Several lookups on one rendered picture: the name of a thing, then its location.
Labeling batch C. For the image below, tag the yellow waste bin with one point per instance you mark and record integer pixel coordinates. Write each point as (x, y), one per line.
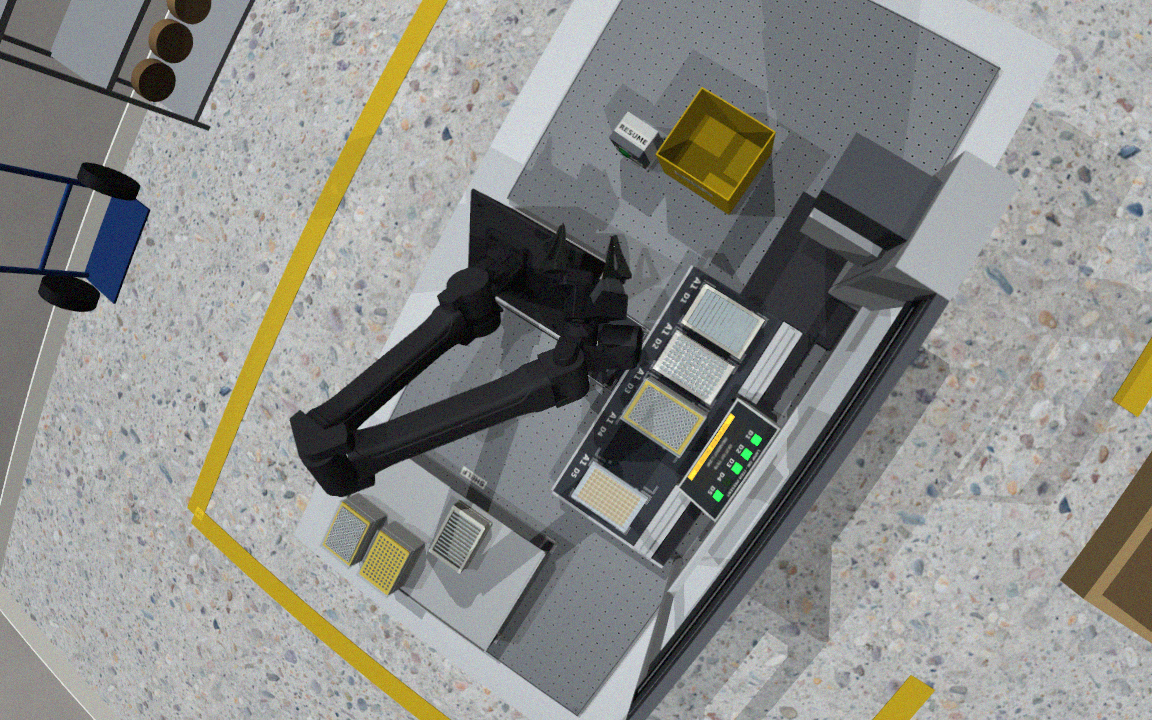
(716, 143)

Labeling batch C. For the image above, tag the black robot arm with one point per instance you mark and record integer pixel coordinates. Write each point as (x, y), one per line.
(558, 377)

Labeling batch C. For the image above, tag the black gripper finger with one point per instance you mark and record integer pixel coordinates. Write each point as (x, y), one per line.
(623, 271)
(556, 254)

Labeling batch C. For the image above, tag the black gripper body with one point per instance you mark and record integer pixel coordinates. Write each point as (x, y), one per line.
(570, 277)

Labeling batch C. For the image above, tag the black rectangular nest with label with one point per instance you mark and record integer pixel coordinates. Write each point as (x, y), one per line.
(610, 378)

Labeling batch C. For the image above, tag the grey multi-trough reservoir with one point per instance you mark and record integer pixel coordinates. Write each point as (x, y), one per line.
(717, 306)

